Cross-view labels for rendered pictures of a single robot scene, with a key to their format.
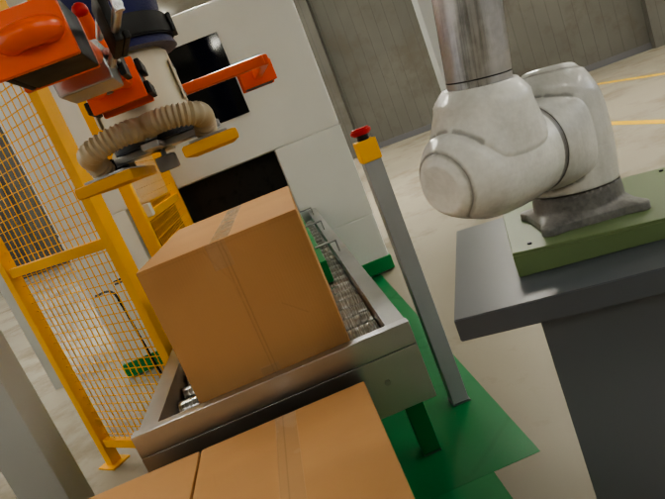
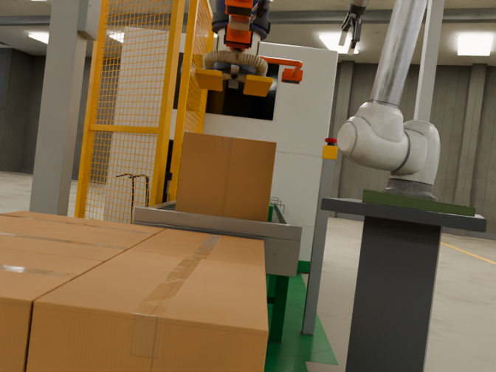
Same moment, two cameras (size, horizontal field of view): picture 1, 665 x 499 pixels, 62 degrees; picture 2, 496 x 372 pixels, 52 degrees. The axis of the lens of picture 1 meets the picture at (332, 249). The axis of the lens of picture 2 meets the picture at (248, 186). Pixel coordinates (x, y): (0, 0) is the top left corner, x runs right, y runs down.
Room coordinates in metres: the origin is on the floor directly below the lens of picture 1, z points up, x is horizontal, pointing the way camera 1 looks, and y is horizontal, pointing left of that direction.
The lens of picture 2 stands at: (-0.86, -0.01, 0.79)
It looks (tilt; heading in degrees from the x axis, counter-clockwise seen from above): 1 degrees down; 4
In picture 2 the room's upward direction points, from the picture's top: 7 degrees clockwise
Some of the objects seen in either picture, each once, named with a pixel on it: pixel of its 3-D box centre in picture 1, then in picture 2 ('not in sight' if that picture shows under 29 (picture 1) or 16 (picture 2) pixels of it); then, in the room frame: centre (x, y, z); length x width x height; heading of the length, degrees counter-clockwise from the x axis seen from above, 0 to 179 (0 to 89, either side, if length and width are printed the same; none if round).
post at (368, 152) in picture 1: (414, 277); (319, 240); (1.82, -0.23, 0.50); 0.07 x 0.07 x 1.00; 3
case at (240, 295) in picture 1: (253, 283); (230, 182); (1.58, 0.25, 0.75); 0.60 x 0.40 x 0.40; 1
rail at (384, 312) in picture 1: (342, 259); (281, 225); (2.41, -0.02, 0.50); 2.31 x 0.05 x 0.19; 3
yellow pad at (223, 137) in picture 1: (209, 137); (257, 83); (1.15, 0.15, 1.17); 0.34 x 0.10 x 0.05; 7
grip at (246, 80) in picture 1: (256, 76); (291, 76); (1.47, 0.02, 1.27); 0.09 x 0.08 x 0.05; 97
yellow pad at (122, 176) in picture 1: (118, 172); (209, 77); (1.13, 0.33, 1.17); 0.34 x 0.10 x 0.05; 7
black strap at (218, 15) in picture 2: (116, 45); (240, 24); (1.14, 0.24, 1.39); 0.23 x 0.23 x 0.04
